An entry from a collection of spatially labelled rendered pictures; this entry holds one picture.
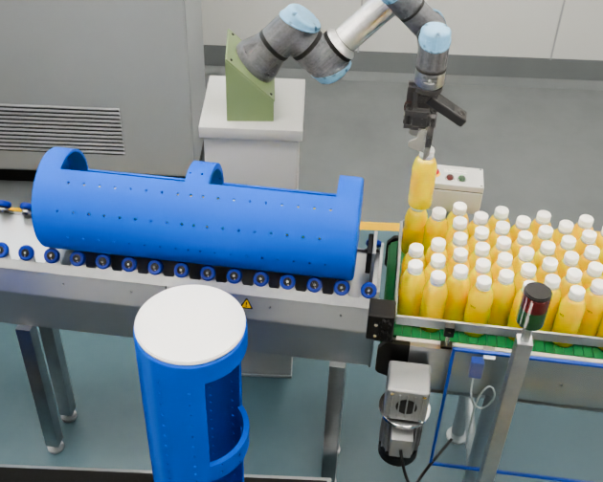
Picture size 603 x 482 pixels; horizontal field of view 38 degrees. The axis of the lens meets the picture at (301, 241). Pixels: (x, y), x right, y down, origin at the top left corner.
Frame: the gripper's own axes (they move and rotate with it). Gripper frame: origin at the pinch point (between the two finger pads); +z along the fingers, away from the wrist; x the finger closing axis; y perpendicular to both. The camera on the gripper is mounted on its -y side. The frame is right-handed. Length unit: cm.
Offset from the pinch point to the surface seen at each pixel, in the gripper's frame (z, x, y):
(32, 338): 71, 19, 114
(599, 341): 33, 31, -49
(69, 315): 57, 20, 100
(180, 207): 11, 20, 63
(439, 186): 21.5, -14.2, -6.0
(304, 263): 23.2, 23.9, 29.0
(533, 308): 7, 49, -26
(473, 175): 20.3, -20.1, -15.8
